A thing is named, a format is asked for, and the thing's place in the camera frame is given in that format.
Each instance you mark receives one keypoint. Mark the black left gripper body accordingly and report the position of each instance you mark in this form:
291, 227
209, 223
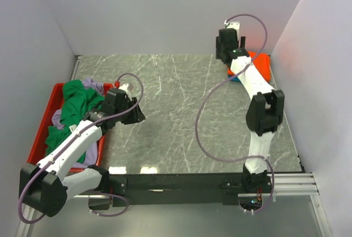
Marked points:
127, 105

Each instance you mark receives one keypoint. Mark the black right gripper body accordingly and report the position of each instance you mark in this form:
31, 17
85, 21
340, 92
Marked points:
218, 51

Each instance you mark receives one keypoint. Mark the orange t shirt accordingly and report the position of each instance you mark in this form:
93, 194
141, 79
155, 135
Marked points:
262, 64

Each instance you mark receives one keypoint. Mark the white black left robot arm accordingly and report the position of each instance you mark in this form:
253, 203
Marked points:
47, 186

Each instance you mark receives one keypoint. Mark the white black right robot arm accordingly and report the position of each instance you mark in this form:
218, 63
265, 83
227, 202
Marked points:
265, 112

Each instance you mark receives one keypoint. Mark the folded blue t shirt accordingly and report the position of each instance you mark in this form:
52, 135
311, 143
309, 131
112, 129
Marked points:
233, 78

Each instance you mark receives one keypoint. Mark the green t shirt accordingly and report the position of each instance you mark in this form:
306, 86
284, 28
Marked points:
79, 96

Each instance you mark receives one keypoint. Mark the red plastic bin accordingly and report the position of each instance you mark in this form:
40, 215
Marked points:
55, 102

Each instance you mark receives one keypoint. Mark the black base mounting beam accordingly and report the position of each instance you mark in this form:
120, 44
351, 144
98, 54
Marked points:
168, 189

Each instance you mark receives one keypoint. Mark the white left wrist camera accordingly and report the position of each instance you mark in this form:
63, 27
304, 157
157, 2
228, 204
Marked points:
127, 87

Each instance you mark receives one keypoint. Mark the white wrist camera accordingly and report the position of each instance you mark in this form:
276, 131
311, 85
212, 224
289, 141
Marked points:
233, 25
127, 87

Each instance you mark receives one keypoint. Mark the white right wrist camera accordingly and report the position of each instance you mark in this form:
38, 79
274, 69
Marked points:
233, 25

